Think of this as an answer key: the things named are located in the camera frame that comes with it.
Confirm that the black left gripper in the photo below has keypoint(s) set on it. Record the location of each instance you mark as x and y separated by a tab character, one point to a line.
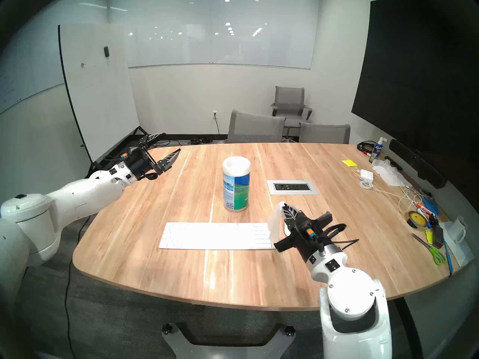
144	163

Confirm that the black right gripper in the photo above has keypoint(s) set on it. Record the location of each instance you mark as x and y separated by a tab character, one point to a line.
307	242

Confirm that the white disinfecting wipe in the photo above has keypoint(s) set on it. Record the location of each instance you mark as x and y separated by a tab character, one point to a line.
274	223

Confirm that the disinfecting wipes canister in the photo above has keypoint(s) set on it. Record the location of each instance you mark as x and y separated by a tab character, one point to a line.
236	186

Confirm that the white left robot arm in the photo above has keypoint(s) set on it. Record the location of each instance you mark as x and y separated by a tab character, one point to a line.
75	201

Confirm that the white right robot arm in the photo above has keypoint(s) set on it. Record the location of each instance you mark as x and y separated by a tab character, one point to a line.
351	291

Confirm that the grey table power outlet box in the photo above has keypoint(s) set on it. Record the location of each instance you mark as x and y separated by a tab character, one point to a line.
292	187

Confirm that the white keyboard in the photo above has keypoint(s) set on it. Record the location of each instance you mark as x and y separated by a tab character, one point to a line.
217	235

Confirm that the yellow sticky note pad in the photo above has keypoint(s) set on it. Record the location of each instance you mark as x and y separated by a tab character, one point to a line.
349	163

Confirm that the mobile whiteboard on stand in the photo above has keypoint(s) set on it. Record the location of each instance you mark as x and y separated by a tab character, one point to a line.
97	92

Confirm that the white power adapter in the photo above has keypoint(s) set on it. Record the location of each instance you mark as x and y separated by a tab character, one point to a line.
366	174

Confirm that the grey mesh office chair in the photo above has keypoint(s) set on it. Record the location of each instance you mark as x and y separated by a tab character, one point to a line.
323	134
254	127

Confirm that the whiteboard cleaner spray bottle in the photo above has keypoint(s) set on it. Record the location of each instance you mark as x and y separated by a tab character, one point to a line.
377	152

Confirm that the crumpled white tissue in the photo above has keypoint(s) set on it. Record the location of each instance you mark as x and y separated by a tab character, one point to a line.
390	174

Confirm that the grey office chair with armrests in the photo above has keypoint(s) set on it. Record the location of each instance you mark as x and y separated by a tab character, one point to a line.
290	99

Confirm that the black yellow tape roll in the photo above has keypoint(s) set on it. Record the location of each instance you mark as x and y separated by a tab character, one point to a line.
417	220

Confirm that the white marker with red cap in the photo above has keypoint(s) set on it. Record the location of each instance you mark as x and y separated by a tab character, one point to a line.
424	208

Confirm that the black video sound bar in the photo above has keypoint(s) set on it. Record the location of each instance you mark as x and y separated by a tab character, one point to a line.
415	162

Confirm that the blue packet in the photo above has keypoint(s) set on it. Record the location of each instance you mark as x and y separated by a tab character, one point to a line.
431	207

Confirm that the black felt eraser block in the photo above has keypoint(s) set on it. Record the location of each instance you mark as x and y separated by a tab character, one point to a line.
438	236

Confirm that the black table leg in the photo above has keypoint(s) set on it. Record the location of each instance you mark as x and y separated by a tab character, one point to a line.
408	324

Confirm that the blue pen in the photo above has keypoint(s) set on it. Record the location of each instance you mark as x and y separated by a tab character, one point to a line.
448	257

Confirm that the white mug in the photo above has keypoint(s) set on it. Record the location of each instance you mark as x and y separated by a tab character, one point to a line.
455	229

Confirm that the white paper sheet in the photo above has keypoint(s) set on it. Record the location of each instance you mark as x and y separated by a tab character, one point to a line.
459	253

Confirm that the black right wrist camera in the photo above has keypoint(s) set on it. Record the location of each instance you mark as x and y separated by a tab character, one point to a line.
310	231

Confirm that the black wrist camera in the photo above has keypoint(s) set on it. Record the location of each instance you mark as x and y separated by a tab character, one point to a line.
310	231
130	153

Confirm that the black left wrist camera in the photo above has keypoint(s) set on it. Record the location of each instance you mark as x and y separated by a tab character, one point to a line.
130	153

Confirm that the large glass wall board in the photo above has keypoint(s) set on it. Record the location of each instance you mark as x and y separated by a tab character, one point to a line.
224	44

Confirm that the side wall whiteboard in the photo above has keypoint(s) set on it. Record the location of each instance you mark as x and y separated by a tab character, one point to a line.
18	77

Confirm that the large black wall screen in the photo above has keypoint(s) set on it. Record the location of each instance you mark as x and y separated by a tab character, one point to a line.
411	81

